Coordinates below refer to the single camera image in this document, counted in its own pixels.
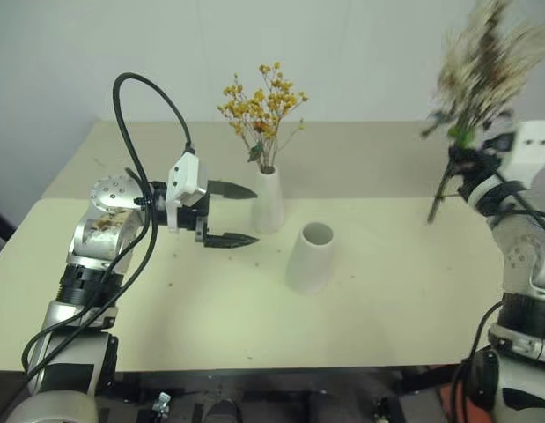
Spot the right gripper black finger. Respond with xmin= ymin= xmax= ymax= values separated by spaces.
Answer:
xmin=447 ymin=146 xmax=485 ymax=174

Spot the small metal clamp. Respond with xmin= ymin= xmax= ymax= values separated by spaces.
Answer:
xmin=151 ymin=389 xmax=173 ymax=414

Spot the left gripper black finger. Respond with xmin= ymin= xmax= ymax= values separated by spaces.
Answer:
xmin=202 ymin=233 xmax=261 ymax=250
xmin=212 ymin=178 xmax=259 ymax=202

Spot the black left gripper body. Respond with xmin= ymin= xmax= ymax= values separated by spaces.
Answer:
xmin=174 ymin=178 xmax=218 ymax=246

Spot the tall white ceramic vase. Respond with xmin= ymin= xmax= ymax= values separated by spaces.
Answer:
xmin=252 ymin=165 xmax=286 ymax=234
xmin=284 ymin=221 xmax=335 ymax=296

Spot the black frame under table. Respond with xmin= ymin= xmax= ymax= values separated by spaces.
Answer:
xmin=95 ymin=364 xmax=452 ymax=423

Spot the dark rounded shape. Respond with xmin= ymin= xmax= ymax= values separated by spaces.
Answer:
xmin=204 ymin=397 xmax=244 ymax=423

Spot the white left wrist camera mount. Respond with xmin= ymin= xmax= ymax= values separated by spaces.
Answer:
xmin=165 ymin=151 xmax=210 ymax=233

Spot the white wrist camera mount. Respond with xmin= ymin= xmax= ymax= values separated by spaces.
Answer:
xmin=509 ymin=119 xmax=545 ymax=182
xmin=165 ymin=151 xmax=210 ymax=233

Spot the yellow dried flower bouquet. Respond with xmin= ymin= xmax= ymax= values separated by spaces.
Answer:
xmin=216 ymin=61 xmax=311 ymax=174

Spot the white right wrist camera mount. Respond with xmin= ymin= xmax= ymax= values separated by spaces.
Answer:
xmin=509 ymin=119 xmax=545 ymax=182

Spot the beige dried grass bouquet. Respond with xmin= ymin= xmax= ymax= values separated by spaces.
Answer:
xmin=419 ymin=0 xmax=545 ymax=226

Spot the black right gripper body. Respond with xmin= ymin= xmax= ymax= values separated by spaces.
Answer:
xmin=477 ymin=115 xmax=518 ymax=178

